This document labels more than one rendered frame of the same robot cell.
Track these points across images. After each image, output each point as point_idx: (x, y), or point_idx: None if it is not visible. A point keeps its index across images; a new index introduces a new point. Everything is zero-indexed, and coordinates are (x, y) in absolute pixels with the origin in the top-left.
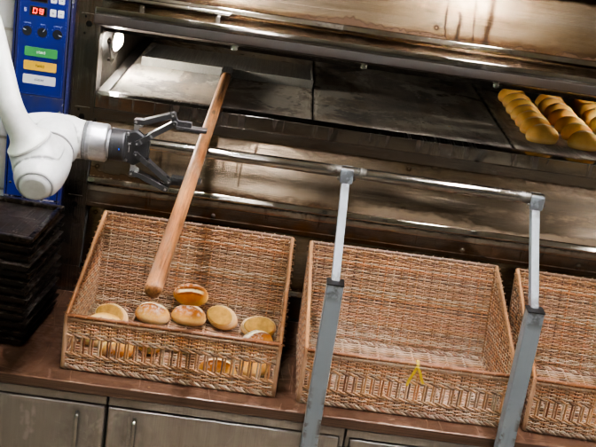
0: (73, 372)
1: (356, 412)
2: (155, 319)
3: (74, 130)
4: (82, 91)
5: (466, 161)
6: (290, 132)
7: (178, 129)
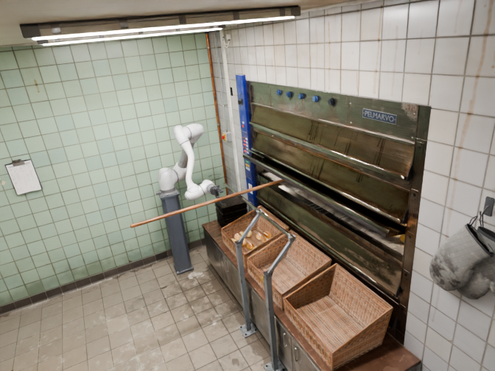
0: (222, 243)
1: (255, 283)
2: (257, 238)
3: (205, 185)
4: (255, 173)
5: (322, 218)
6: (286, 195)
7: (217, 190)
